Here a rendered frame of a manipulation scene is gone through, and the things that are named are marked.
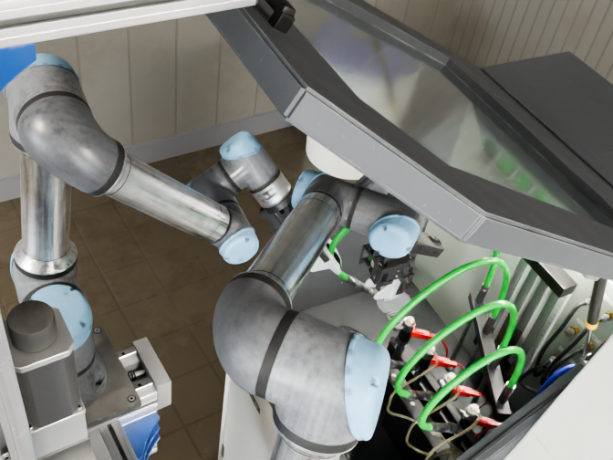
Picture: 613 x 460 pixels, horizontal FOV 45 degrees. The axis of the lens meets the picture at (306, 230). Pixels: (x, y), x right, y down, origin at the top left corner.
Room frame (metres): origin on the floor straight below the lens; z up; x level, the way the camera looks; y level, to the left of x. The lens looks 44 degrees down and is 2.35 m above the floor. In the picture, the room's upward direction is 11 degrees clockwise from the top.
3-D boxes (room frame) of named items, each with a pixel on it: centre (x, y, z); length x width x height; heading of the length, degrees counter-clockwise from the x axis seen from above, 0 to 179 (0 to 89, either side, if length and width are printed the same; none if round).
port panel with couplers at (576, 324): (1.01, -0.61, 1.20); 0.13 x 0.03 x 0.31; 34
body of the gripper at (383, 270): (1.01, -0.17, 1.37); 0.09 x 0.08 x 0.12; 124
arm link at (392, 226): (0.92, -0.13, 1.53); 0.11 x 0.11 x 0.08; 76
